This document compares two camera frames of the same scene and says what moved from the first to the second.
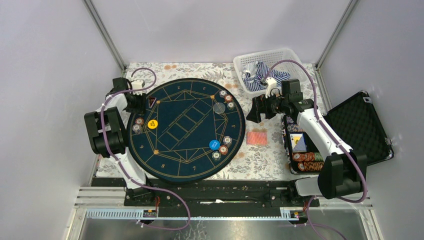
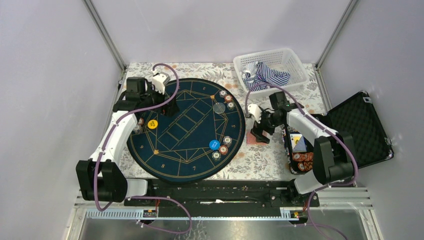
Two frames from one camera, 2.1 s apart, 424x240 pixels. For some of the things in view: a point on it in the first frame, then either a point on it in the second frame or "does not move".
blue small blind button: [214, 144] does not move
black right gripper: [260, 106] → [258, 128]
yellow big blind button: [152, 124] does not move
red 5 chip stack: [139, 120] does not move
